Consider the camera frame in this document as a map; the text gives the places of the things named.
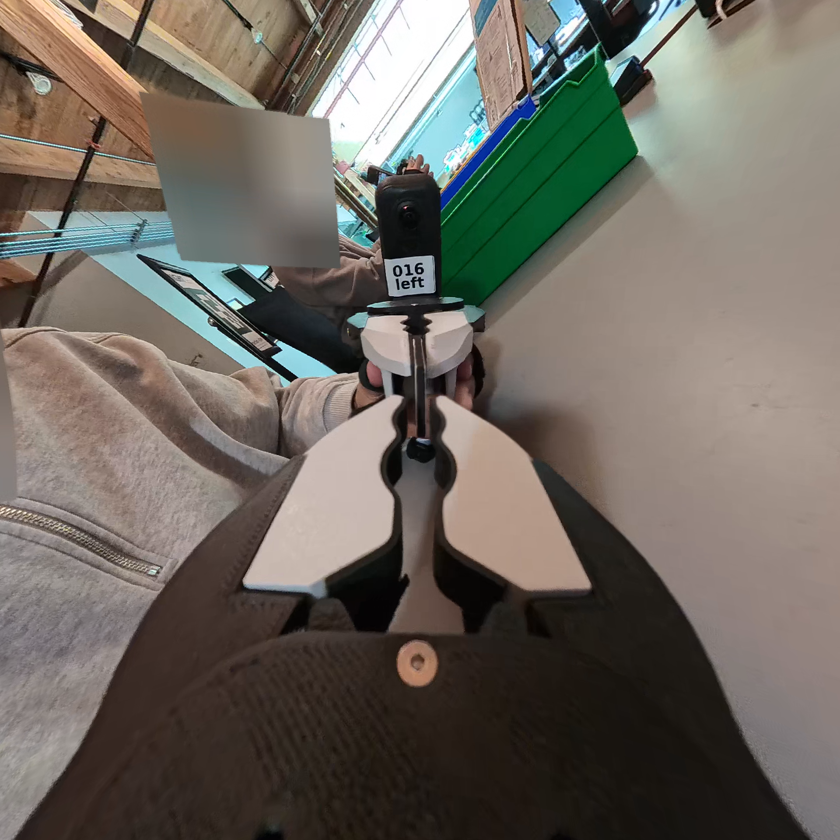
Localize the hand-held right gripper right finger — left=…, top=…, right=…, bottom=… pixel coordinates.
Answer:
left=430, top=395, right=595, bottom=599

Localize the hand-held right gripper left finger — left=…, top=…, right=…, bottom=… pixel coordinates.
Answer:
left=241, top=395, right=409, bottom=599

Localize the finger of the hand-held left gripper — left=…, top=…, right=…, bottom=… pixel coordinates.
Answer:
left=423, top=315, right=475, bottom=395
left=361, top=316, right=416, bottom=399

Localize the green plastic bin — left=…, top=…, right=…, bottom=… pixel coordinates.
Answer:
left=438, top=45, right=639, bottom=309

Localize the person's left forearm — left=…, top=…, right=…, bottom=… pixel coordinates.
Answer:
left=276, top=376, right=361, bottom=460

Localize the person's left hand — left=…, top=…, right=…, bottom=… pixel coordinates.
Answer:
left=354, top=360, right=476, bottom=414

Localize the blue plastic bin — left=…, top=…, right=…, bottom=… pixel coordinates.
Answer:
left=440, top=94, right=538, bottom=212

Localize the black framed marker board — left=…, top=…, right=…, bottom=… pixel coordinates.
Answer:
left=138, top=255, right=298, bottom=383

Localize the cardboard instruction board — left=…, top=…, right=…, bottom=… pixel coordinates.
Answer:
left=469, top=0, right=534, bottom=129

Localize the small black box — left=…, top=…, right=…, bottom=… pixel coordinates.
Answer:
left=610, top=56, right=655, bottom=106

